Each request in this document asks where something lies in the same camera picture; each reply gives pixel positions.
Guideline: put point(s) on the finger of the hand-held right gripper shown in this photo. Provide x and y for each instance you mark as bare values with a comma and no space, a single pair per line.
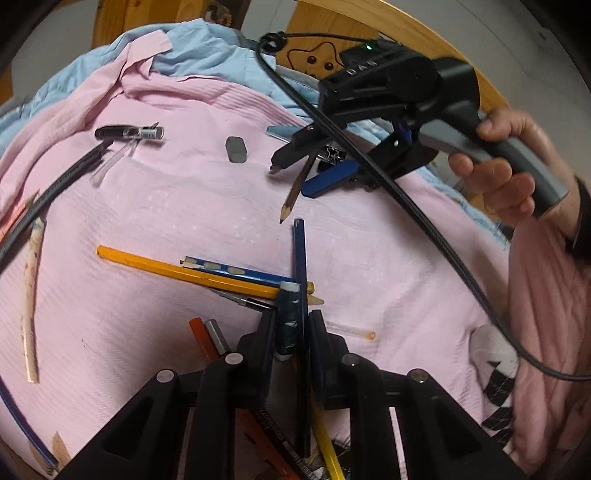
332,177
295,147

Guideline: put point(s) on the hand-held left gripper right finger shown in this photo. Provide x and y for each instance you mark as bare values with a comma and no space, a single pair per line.
321,364

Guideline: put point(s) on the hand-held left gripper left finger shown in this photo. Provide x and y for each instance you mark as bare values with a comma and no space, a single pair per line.
263,364

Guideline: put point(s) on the black binder clip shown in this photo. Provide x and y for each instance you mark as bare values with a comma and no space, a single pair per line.
332,156

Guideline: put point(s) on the brown pencil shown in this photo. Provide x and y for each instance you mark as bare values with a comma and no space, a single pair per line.
293,198

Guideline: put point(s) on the navy patterned tube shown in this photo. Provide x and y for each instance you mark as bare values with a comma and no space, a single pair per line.
287,323

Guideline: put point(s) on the navy pencil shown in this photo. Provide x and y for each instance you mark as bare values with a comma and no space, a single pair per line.
300,258

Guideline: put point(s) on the person's right hand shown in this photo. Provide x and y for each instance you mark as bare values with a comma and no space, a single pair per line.
503,184

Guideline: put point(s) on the thin clear pen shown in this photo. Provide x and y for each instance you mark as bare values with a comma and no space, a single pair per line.
351,330

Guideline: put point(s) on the dark grey pencil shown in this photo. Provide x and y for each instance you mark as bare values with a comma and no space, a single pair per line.
216,334

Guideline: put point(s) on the grey eraser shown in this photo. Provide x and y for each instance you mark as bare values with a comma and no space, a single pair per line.
236,148

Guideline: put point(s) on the orange pen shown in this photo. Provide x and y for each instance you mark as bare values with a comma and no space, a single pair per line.
201,332

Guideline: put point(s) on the yellow pencil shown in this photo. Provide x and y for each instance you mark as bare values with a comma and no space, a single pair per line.
328,443

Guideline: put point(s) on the blue patterned pencil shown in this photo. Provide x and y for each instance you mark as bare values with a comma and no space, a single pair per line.
240,271

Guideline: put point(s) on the pink floral bed sheet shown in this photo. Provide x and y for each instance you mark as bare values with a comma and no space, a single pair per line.
184,207

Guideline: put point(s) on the light blue quilt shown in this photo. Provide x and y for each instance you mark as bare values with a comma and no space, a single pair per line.
207,55

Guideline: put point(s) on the orange-yellow pencil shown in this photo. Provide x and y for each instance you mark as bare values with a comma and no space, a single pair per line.
161,267

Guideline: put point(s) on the black pen with clear cap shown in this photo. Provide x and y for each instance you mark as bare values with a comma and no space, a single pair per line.
115,132

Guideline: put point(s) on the white argyle sock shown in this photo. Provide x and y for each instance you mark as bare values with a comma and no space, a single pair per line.
498,406

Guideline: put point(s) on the clear pen cap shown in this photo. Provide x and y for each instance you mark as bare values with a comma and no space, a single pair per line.
111,161

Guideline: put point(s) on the person's pink pants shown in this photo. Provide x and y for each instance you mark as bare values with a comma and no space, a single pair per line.
545,300

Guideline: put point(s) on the cream patterned pencil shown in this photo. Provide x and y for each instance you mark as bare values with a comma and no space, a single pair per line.
31,300

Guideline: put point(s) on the long black pencil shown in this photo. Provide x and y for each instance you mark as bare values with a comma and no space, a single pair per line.
55,189

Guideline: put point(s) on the dark blue pencil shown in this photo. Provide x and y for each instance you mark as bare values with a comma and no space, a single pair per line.
27,429

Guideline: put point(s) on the salmon pink pencil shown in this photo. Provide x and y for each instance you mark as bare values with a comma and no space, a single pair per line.
16,219

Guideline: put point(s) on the wooden bed frame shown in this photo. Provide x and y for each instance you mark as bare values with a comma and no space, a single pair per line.
138,18

